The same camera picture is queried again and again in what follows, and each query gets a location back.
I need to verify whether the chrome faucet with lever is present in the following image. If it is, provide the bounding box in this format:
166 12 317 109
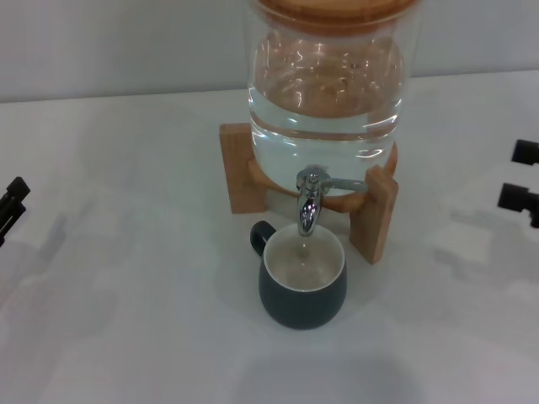
294 165 366 236

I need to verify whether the black ceramic cup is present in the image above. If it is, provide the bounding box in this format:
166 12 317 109
249 220 350 331

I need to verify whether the glass water dispenser jar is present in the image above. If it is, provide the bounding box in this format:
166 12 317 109
243 0 422 199

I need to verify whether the wooden dispenser stand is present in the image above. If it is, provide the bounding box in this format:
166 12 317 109
218 122 400 266

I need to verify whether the wooden dispenser lid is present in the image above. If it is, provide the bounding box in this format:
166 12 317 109
252 0 416 35

